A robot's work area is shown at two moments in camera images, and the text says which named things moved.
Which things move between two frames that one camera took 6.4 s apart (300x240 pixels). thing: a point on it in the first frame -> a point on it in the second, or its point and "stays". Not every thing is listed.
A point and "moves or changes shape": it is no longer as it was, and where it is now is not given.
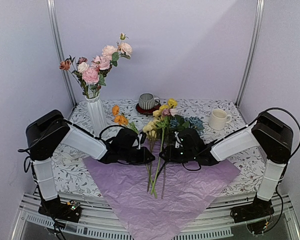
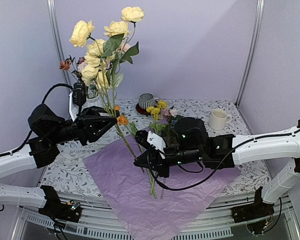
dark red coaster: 147,112 stays
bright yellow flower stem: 172,103 -> 155,110
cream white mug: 218,119 stays
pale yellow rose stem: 154,181 moves or changes shape
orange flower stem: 120,119 stays
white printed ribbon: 67,159 stays
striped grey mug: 147,101 stays
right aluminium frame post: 260,8 stays
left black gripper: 144,158 -> 89,122
